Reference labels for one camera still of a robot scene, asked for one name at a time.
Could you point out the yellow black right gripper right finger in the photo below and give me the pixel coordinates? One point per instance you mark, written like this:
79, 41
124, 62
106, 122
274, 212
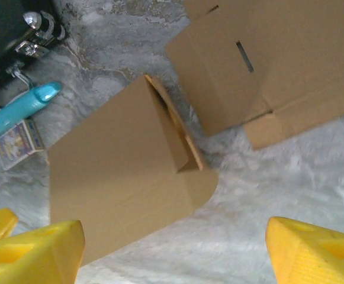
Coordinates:
308, 254

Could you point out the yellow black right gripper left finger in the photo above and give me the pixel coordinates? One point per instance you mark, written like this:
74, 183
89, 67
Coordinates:
35, 257

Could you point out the teal plastic tube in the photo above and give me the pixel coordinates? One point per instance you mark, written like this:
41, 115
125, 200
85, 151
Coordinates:
17, 109

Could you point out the black hard case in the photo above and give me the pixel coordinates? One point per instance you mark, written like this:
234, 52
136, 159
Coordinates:
3, 29

